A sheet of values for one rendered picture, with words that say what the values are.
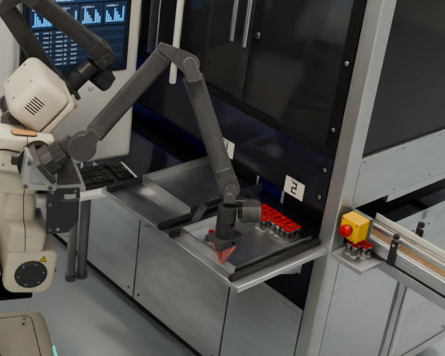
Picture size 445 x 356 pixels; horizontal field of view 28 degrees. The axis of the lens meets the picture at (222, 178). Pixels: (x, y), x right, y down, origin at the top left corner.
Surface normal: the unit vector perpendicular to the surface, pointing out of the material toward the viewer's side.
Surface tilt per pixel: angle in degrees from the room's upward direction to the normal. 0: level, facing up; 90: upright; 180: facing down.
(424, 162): 90
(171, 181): 0
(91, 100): 90
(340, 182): 90
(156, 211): 0
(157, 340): 0
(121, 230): 90
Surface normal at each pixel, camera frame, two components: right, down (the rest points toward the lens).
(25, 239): 0.33, 0.48
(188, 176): 0.12, -0.88
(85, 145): 0.11, 0.18
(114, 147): 0.53, 0.46
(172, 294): -0.73, 0.24
